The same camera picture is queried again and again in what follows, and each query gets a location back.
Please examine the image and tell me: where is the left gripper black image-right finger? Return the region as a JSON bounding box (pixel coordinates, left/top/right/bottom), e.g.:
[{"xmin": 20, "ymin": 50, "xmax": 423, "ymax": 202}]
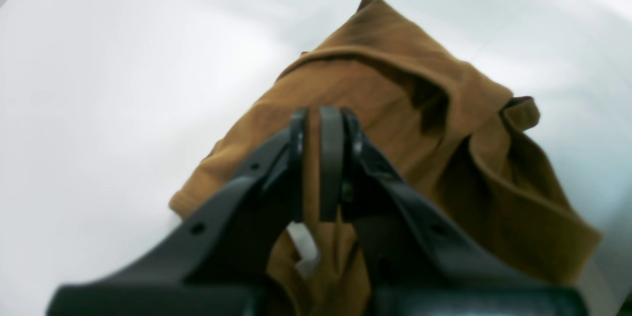
[
  {"xmin": 47, "ymin": 108, "xmax": 309, "ymax": 316},
  {"xmin": 319, "ymin": 107, "xmax": 588, "ymax": 316}
]

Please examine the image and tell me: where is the brown t-shirt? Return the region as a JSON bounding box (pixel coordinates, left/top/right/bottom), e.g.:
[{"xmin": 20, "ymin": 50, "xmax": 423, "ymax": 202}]
[{"xmin": 169, "ymin": 0, "xmax": 601, "ymax": 286}]

